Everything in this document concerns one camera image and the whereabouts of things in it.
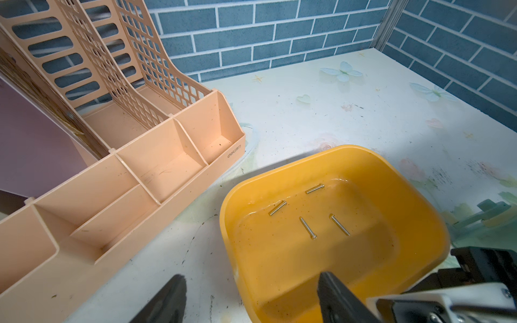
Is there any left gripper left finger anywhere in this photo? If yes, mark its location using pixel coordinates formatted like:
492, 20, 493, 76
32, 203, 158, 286
130, 274, 187, 323

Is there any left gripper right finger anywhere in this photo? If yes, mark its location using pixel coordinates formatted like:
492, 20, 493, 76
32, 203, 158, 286
317, 271, 380, 323

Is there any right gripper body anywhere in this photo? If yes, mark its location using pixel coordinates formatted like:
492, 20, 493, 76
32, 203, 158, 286
366, 247, 516, 322

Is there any long silver screw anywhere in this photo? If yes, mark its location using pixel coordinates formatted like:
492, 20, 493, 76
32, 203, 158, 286
305, 184, 325, 194
268, 201, 287, 216
300, 217, 317, 240
330, 214, 351, 236

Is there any green eraser box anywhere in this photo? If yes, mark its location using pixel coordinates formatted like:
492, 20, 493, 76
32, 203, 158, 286
452, 199, 513, 230

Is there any yellow plastic storage box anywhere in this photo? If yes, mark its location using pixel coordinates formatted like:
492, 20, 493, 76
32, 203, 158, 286
219, 145, 450, 322

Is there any peach desk file organizer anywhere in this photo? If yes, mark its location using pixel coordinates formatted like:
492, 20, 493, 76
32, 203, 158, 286
1, 1, 246, 322

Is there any purple folder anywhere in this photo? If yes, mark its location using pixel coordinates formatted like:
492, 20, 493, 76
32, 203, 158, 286
1, 81, 88, 197

